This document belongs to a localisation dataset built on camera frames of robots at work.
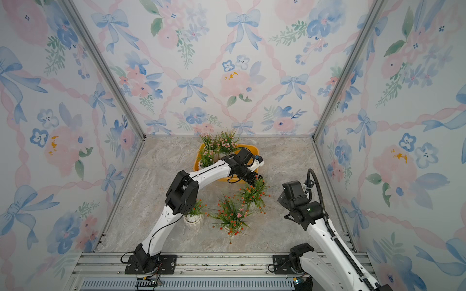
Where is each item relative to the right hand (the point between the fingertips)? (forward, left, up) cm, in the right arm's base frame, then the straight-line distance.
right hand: (290, 190), depth 80 cm
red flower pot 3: (-12, +26, +1) cm, 29 cm away
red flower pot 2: (-11, +42, -8) cm, 45 cm away
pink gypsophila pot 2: (+27, +37, +1) cm, 46 cm away
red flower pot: (-2, +17, -1) cm, 17 cm away
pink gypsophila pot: (+17, +39, +2) cm, 42 cm away
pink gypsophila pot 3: (+27, +30, +2) cm, 40 cm away
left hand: (+10, +11, -10) cm, 18 cm away
